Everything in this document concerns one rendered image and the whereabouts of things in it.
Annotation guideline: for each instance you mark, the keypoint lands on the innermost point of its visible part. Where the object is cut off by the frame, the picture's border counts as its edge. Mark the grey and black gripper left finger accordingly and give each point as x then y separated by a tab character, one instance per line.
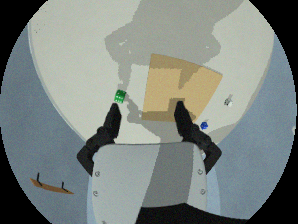
105	135

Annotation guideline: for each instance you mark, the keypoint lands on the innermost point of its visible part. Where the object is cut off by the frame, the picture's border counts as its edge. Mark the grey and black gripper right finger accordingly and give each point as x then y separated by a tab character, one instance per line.
193	134

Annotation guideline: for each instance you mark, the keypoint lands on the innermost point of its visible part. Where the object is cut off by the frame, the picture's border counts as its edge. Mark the blue die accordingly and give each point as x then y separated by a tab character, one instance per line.
204	125

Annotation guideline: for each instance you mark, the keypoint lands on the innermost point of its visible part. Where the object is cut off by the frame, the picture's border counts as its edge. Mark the small green die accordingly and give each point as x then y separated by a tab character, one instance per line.
120	95

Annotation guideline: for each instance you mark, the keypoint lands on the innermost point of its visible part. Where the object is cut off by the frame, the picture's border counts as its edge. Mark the white die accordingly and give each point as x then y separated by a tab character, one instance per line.
228	102

